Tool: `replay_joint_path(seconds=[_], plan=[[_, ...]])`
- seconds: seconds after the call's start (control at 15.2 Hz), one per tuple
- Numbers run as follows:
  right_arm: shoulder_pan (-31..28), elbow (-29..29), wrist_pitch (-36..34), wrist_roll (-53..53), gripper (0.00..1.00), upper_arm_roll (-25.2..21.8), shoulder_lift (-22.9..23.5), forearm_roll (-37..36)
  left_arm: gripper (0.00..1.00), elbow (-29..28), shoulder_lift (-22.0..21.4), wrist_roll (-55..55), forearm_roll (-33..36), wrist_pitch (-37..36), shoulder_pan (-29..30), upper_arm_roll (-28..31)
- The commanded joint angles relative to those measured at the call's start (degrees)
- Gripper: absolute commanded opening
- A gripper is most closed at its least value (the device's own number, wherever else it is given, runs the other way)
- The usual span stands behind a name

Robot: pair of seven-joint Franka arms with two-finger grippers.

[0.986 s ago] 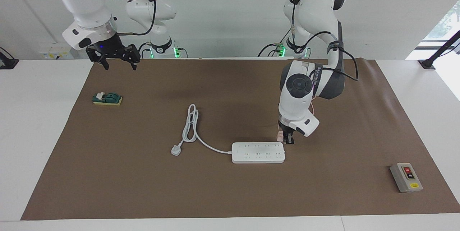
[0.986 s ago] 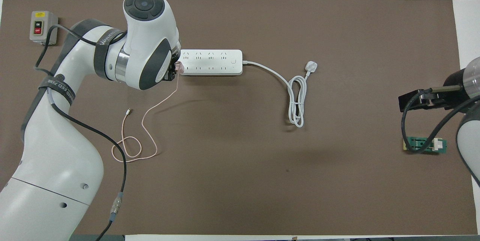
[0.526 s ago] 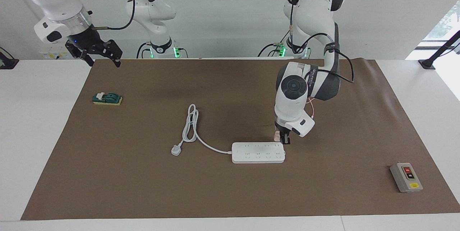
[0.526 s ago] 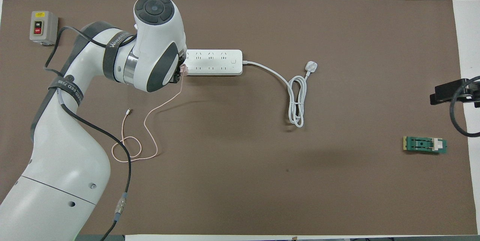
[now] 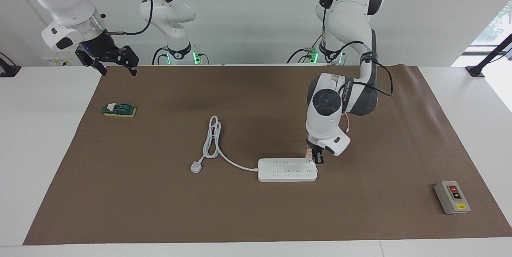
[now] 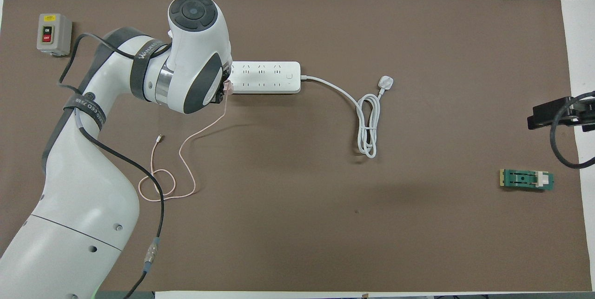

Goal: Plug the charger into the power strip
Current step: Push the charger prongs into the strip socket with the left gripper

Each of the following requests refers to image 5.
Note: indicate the bright window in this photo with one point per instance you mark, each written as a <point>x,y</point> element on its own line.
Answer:
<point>500,25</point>

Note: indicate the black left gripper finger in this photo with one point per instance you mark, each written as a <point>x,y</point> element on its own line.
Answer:
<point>319,159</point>

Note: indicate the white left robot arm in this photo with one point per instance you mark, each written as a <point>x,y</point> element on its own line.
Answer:
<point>328,121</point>

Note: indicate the black clamp stand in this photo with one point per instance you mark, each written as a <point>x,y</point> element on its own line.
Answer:
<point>8,69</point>

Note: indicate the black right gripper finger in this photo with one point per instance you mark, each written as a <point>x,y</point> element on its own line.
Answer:
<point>130,59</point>
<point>90,62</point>

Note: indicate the white wall socket box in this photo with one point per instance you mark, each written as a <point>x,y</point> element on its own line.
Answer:
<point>60,61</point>

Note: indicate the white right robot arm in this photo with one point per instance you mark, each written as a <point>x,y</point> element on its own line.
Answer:
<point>64,1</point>

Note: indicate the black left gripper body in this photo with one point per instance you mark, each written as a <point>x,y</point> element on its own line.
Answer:
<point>314,147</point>

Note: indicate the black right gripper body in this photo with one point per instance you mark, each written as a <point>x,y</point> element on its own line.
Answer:
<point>98,47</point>

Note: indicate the pink charger adapter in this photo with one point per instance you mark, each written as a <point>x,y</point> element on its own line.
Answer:
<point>309,154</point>

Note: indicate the white power strip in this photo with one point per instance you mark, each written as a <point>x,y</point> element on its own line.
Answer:
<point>288,171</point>

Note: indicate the grey on-off switch box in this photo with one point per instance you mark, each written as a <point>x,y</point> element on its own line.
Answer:
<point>452,198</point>

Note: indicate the green knife switch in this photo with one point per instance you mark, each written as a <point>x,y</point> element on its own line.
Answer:
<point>120,110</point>

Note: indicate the black angled stand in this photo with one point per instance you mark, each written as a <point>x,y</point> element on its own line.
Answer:
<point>476,71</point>

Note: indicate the brown table mat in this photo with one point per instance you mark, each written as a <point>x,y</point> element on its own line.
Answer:
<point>280,217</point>

